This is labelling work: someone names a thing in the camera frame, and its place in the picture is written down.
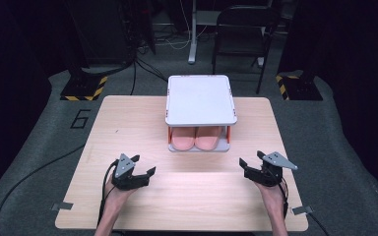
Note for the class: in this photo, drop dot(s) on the person's left hand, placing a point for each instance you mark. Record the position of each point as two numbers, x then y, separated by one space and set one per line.
116 198

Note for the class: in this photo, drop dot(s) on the striped black stand base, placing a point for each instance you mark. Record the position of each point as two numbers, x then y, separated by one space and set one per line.
82 87
303 88

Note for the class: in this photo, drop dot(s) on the person's right hand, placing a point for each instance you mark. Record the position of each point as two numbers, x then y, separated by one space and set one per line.
274 200

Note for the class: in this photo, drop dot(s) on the white metal desk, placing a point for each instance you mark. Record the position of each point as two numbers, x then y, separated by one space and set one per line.
192 32

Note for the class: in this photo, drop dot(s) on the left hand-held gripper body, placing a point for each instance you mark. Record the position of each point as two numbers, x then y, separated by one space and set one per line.
124 167

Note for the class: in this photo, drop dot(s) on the black chair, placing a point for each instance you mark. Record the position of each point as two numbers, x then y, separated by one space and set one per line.
239 46

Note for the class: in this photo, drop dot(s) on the grey tape piece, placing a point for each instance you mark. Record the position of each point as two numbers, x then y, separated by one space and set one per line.
62 206
302 210

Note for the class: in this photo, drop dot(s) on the white orange shoe rack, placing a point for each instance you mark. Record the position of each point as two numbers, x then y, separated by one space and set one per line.
200 101

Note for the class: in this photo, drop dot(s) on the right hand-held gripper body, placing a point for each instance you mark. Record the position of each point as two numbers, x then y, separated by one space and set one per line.
277 160

